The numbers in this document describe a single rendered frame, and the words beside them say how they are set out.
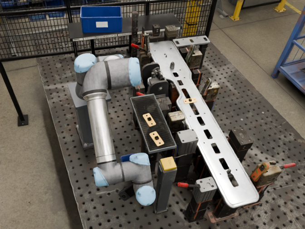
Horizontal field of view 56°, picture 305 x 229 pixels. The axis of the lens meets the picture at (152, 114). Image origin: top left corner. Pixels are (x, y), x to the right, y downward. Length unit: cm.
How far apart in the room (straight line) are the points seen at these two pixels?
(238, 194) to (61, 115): 132
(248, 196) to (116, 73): 87
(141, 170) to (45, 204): 157
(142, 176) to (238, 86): 157
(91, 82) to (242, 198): 90
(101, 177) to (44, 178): 164
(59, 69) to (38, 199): 108
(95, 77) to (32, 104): 222
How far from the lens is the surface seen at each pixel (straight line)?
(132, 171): 112
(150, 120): 147
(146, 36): 198
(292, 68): 394
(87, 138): 189
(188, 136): 150
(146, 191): 112
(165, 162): 133
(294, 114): 358
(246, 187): 155
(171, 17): 258
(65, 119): 213
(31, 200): 264
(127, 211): 171
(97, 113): 112
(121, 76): 114
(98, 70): 114
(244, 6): 496
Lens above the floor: 227
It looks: 48 degrees down
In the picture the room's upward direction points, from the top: 5 degrees clockwise
